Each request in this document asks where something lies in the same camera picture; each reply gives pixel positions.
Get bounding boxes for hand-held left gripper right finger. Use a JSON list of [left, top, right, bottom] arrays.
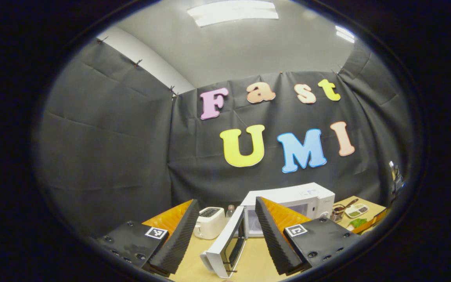
[[254, 197, 361, 275]]

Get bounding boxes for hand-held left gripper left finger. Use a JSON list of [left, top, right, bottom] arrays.
[[96, 199, 200, 277]]

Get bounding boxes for white microwave oven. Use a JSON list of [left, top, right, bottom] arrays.
[[200, 182, 336, 279]]

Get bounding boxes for white divided dish with beans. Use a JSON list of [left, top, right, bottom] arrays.
[[345, 203, 369, 219]]

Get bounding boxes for white toaster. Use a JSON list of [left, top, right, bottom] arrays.
[[193, 206, 226, 240]]

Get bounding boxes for black backdrop cloth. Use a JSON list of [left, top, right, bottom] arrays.
[[32, 37, 414, 239]]

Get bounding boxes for small ceiling light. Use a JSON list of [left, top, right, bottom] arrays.
[[335, 25, 356, 43]]

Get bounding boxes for large ceiling light panel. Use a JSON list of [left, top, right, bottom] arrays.
[[187, 0, 279, 27]]

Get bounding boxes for metal wire utensil holder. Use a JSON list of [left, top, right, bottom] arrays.
[[331, 198, 359, 223]]

